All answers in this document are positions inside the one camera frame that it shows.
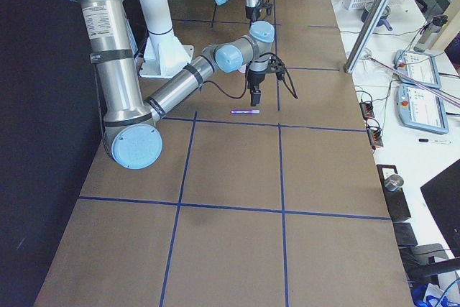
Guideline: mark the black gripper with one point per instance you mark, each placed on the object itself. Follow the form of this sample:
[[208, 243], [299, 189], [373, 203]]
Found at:
[[256, 78], [252, 11]]

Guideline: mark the purple highlighter pen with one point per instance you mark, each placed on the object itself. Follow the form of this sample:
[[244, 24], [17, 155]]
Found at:
[[245, 111]]

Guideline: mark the pink mesh pen holder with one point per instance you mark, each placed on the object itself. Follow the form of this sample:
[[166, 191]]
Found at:
[[242, 69]]

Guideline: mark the black marker pen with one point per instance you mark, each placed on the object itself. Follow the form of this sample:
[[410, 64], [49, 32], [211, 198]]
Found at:
[[435, 141]]

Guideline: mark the upper orange connector board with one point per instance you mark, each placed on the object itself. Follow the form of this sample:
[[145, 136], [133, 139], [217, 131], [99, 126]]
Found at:
[[367, 109]]

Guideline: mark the orange connector board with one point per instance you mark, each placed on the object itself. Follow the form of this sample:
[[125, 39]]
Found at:
[[367, 109], [375, 138]]

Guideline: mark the lower orange connector board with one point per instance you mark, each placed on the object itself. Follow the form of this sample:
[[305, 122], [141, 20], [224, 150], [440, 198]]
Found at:
[[375, 138]]

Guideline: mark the lower teach pendant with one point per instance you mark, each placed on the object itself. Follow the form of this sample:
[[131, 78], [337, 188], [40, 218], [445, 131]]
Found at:
[[420, 109]]

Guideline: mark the teach pendant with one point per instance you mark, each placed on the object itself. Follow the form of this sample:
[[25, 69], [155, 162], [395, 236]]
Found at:
[[420, 109], [419, 66]]

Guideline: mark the small steel cup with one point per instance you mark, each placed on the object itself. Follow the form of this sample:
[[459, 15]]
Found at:
[[393, 182]]

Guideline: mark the upper teach pendant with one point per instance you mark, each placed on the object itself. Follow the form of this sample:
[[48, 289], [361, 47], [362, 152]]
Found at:
[[419, 66]]

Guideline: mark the grey water bottle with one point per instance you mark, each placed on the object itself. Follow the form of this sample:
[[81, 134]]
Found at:
[[430, 33]]

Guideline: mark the black box on desk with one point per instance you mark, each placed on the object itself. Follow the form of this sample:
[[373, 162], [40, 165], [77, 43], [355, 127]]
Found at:
[[397, 205]]

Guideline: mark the black monitor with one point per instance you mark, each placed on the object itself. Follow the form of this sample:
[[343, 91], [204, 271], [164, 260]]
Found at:
[[441, 195]]

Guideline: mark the blue plastic bag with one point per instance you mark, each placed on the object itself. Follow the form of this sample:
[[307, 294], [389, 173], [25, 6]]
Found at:
[[429, 295]]

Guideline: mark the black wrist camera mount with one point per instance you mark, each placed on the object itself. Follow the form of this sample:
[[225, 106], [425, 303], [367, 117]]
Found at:
[[277, 67], [267, 6]]

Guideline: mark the white camera pole stand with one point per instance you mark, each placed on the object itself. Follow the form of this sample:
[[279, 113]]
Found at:
[[164, 55]]

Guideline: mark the aluminium profile post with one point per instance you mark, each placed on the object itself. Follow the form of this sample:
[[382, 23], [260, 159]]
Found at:
[[364, 35]]

